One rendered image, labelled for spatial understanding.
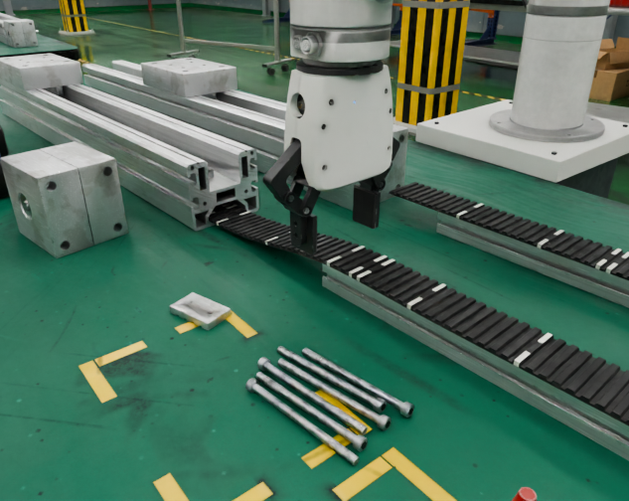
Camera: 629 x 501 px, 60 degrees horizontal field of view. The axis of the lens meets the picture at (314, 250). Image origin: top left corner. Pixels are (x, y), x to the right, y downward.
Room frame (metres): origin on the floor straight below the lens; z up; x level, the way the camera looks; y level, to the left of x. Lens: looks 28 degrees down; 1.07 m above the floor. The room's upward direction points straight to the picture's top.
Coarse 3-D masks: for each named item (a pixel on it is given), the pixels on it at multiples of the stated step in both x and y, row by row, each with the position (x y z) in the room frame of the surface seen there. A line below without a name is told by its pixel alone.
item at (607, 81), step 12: (600, 48) 5.26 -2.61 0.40; (612, 48) 5.31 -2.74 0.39; (624, 48) 5.23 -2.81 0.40; (600, 60) 5.09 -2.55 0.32; (612, 60) 5.02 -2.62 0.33; (624, 60) 5.08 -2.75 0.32; (600, 72) 5.00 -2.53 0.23; (612, 72) 4.96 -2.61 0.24; (624, 72) 5.00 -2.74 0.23; (600, 84) 4.98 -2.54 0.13; (612, 84) 4.90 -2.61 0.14; (624, 84) 5.05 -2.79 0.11; (600, 96) 4.96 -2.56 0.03; (612, 96) 4.92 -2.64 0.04
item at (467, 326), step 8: (480, 304) 0.39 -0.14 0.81; (464, 312) 0.38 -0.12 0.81; (472, 312) 0.38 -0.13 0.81; (480, 312) 0.38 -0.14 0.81; (488, 312) 0.38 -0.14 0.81; (496, 312) 0.38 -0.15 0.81; (456, 320) 0.37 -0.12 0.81; (464, 320) 0.37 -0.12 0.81; (472, 320) 0.37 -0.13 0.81; (480, 320) 0.37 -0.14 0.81; (448, 328) 0.36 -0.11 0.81; (456, 328) 0.36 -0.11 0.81; (464, 328) 0.36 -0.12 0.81; (472, 328) 0.36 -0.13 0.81
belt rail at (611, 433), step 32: (352, 288) 0.45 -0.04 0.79; (384, 320) 0.41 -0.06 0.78; (416, 320) 0.39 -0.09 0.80; (448, 352) 0.36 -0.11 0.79; (480, 352) 0.34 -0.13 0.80; (512, 384) 0.32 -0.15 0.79; (544, 384) 0.30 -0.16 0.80; (576, 416) 0.28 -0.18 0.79; (608, 416) 0.27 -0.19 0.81; (608, 448) 0.27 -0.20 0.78
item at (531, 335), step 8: (520, 328) 0.36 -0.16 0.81; (528, 328) 0.36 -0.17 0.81; (536, 328) 0.36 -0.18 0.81; (504, 336) 0.35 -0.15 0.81; (512, 336) 0.35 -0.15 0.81; (520, 336) 0.35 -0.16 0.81; (528, 336) 0.35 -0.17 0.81; (536, 336) 0.35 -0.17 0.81; (496, 344) 0.34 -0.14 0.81; (504, 344) 0.34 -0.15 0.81; (512, 344) 0.34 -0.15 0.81; (520, 344) 0.34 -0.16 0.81; (528, 344) 0.34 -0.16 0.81; (496, 352) 0.33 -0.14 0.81; (504, 352) 0.33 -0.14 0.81; (512, 352) 0.33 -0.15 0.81; (520, 352) 0.33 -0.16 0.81
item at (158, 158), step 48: (0, 96) 1.19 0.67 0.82; (48, 96) 0.98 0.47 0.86; (96, 96) 0.98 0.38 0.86; (96, 144) 0.81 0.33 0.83; (144, 144) 0.69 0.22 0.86; (192, 144) 0.74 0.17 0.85; (240, 144) 0.69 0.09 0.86; (144, 192) 0.70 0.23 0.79; (192, 192) 0.61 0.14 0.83; (240, 192) 0.65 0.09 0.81
